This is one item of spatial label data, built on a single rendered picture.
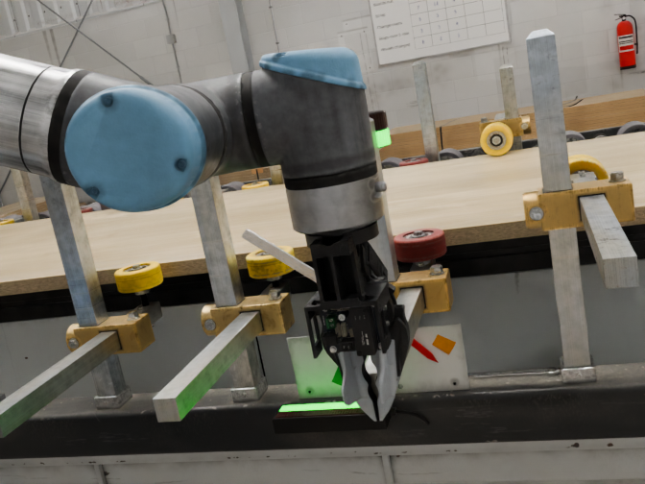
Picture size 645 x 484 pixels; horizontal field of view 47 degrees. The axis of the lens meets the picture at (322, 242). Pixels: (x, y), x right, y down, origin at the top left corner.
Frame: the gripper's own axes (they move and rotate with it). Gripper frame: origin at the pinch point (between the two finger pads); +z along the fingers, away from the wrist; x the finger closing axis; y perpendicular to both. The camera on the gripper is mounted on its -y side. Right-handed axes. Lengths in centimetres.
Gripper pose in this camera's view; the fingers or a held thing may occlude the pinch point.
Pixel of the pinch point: (377, 405)
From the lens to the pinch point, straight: 79.3
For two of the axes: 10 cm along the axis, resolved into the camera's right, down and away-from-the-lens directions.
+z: 1.8, 9.6, 2.1
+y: -2.5, 2.5, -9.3
